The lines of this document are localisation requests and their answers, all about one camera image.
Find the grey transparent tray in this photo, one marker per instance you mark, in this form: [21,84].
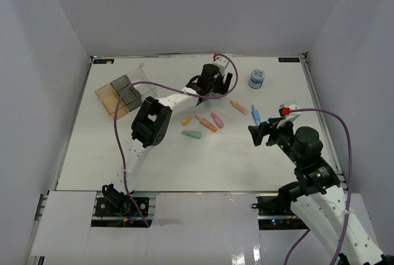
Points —
[131,97]

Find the pink transparent highlighter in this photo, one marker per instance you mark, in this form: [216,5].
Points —
[219,123]

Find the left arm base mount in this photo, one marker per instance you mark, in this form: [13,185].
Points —
[114,203]

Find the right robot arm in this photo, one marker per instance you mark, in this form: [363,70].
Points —
[317,197]

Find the blue lidded jar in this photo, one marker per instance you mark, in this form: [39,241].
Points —
[256,79]

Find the orange transparent tray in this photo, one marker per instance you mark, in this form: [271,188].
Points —
[109,98]

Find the orange transparent highlighter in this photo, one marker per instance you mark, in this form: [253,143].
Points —
[206,124]

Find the yellow orange highlighter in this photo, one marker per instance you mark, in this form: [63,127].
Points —
[239,107]

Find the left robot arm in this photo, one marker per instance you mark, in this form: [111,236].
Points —
[152,120]

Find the green transparent highlighter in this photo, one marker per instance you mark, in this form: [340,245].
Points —
[192,134]

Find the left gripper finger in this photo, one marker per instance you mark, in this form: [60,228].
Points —
[203,96]
[223,83]

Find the clear transparent tray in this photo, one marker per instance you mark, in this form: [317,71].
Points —
[144,88]

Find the orange highlighter cap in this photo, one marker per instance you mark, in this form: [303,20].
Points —
[186,120]

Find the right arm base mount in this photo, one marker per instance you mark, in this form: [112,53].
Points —
[269,206]

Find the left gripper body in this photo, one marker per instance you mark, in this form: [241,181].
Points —
[217,87]

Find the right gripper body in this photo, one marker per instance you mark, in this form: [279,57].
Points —
[282,137]

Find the green capped highlighter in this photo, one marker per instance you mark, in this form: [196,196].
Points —
[207,104]

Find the blue transparent highlighter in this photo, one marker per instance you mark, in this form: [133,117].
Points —
[255,115]

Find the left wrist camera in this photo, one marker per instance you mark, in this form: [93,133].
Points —
[220,61]

